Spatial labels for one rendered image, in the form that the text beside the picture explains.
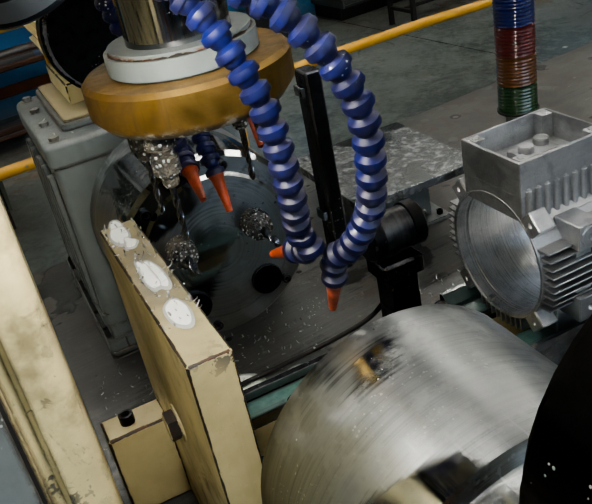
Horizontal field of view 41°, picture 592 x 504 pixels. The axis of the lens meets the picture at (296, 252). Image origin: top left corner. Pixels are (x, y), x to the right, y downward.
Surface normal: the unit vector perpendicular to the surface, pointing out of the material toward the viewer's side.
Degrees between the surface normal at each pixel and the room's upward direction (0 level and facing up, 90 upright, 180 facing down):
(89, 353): 0
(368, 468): 36
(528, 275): 21
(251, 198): 90
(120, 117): 90
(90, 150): 90
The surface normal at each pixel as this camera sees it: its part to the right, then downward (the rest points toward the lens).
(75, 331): -0.18, -0.86
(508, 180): -0.88, 0.36
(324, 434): -0.70, -0.43
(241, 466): 0.43, 0.38
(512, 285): -0.04, -0.71
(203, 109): 0.22, 0.45
